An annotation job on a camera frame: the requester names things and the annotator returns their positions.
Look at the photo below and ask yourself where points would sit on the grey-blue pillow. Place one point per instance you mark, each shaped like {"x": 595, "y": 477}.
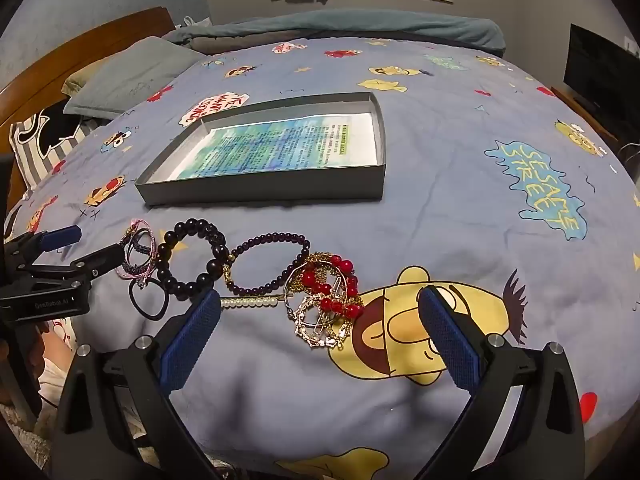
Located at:
{"x": 135, "y": 75}

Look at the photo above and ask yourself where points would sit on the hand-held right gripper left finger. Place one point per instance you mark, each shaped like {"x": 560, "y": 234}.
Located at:
{"x": 190, "y": 340}

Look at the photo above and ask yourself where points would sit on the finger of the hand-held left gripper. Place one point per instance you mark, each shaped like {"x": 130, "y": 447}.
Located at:
{"x": 100, "y": 259}
{"x": 62, "y": 237}

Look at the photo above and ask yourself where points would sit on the black television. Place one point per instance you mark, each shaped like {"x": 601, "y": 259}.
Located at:
{"x": 600, "y": 75}

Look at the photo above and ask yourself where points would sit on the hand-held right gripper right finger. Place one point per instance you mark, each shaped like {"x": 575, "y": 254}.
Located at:
{"x": 450, "y": 340}

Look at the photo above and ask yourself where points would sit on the blue-green printed paper sheet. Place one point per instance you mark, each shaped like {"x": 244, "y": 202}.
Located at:
{"x": 280, "y": 145}

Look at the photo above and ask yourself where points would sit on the striped cartoon pillow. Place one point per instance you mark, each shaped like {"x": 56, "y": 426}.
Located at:
{"x": 45, "y": 130}

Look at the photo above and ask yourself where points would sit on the grey folded blanket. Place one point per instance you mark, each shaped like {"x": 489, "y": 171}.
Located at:
{"x": 235, "y": 44}

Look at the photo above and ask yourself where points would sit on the person's bare leg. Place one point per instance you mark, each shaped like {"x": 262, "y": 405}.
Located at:
{"x": 50, "y": 360}

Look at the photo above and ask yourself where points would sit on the wooden television stand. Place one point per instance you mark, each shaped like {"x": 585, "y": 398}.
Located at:
{"x": 575, "y": 105}

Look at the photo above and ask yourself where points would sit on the blue cartoon printed blanket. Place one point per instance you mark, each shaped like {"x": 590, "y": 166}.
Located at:
{"x": 450, "y": 210}

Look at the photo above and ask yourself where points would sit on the white plastic bag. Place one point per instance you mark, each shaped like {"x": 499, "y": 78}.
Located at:
{"x": 200, "y": 22}

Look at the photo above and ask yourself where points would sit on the grey cardboard box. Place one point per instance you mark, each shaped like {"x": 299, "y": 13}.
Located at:
{"x": 260, "y": 190}

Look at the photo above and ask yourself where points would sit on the teal folded duvet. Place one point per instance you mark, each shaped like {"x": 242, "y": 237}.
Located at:
{"x": 350, "y": 27}

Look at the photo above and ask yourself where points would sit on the olive pillow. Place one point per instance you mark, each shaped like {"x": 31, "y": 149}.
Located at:
{"x": 80, "y": 77}

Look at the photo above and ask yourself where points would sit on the wooden headboard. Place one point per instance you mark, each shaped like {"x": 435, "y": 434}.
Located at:
{"x": 60, "y": 45}

